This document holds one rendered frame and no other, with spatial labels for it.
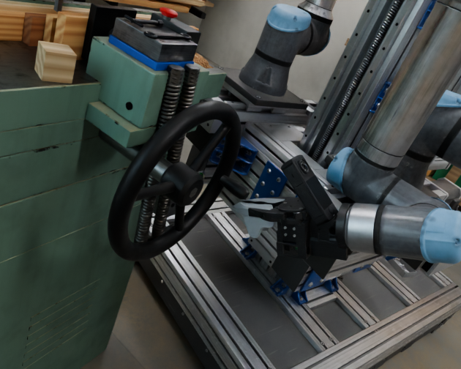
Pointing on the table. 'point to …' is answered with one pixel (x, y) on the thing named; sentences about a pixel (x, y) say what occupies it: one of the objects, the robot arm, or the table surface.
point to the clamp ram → (102, 23)
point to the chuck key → (145, 21)
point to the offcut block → (55, 62)
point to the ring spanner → (166, 35)
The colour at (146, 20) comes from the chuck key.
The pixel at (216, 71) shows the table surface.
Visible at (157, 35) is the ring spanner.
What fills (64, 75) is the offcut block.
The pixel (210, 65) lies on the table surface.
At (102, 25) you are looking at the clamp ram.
